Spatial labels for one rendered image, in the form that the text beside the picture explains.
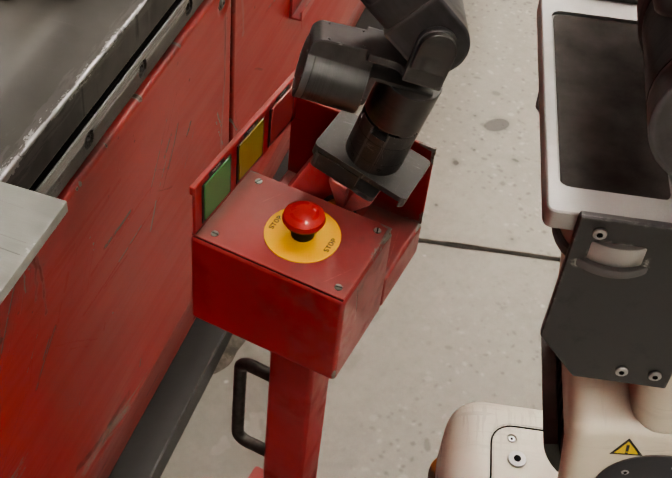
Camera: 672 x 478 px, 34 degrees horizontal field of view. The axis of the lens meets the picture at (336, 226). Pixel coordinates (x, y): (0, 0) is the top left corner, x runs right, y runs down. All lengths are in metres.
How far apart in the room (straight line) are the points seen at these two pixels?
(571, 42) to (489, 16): 1.88
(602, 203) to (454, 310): 1.31
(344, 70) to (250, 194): 0.17
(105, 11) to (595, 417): 0.60
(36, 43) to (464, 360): 1.10
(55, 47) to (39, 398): 0.36
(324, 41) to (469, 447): 0.72
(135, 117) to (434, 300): 0.97
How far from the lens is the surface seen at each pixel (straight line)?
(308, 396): 1.25
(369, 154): 1.03
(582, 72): 0.84
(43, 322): 1.13
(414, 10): 0.94
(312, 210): 1.01
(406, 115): 0.99
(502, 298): 2.07
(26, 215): 0.75
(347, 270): 1.01
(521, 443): 1.54
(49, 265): 1.10
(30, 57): 1.08
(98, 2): 1.15
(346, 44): 0.97
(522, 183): 2.30
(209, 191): 1.01
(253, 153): 1.07
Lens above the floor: 1.52
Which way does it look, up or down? 46 degrees down
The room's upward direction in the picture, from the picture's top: 7 degrees clockwise
